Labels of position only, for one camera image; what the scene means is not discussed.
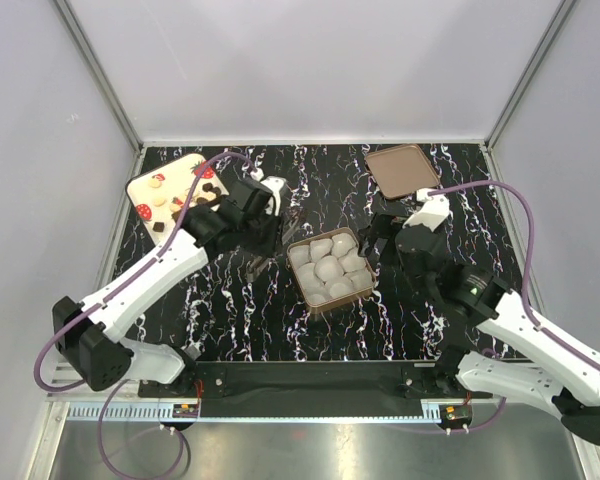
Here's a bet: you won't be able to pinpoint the dark chocolate pair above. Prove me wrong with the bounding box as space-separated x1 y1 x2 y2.
202 183 222 196

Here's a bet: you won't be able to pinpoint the rose gold box lid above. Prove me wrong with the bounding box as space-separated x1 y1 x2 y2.
365 144 440 200

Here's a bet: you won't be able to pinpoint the strawberry pattern tray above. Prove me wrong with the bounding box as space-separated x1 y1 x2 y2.
126 154 205 245

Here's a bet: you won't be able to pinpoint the metal tongs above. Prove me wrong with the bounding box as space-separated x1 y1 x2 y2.
246 207 306 283

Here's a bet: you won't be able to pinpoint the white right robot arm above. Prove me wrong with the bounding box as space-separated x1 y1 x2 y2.
358 214 600 446

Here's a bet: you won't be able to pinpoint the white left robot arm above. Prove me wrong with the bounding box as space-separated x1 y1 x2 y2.
52 176 288 396

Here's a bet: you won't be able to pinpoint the rose gold chocolate box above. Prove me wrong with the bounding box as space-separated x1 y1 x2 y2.
287 227 376 316

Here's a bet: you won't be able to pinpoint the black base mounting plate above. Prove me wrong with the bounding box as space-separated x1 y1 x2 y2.
138 360 467 422

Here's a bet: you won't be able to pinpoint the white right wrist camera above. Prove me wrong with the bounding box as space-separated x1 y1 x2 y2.
403 188 450 232

